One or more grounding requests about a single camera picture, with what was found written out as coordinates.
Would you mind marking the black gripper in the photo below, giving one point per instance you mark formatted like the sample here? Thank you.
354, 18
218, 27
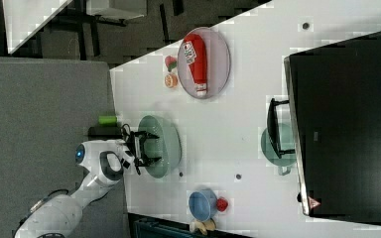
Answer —
134, 142

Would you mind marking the green oval strainer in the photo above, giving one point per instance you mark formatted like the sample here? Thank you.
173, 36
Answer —
167, 148

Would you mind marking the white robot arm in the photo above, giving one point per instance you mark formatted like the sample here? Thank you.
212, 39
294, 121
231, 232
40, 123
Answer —
105, 161

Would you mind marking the green avocado toy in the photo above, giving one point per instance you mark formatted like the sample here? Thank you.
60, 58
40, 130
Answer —
107, 120

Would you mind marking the black cylinder cup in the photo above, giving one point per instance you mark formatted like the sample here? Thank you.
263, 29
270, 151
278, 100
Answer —
104, 133

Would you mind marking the orange slice toy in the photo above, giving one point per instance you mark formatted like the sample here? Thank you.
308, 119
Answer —
171, 80

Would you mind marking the blue cup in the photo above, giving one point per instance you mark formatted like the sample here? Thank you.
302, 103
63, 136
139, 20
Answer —
202, 204

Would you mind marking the red strawberry toy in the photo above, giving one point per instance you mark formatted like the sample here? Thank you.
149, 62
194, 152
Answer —
171, 63

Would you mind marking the small red toy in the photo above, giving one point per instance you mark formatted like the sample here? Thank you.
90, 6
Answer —
221, 204

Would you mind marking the banana toy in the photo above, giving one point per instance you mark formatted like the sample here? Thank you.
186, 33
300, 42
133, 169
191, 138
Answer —
202, 226

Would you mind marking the red ketchup bottle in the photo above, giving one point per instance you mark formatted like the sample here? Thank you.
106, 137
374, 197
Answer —
195, 54

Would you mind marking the green pot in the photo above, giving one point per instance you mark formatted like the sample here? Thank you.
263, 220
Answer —
285, 162

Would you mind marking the black oven appliance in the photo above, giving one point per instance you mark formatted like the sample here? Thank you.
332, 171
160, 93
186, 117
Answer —
334, 96

